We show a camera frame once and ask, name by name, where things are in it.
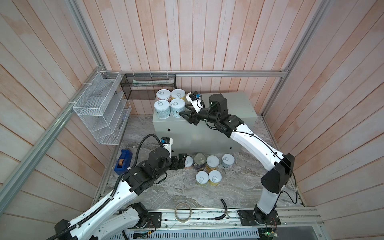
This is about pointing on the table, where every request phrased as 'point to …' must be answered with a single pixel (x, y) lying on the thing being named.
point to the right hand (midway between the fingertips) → (182, 110)
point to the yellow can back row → (212, 162)
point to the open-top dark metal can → (199, 160)
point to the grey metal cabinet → (187, 136)
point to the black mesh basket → (145, 86)
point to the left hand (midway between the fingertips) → (178, 158)
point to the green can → (202, 178)
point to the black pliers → (226, 211)
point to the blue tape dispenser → (124, 162)
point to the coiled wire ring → (181, 220)
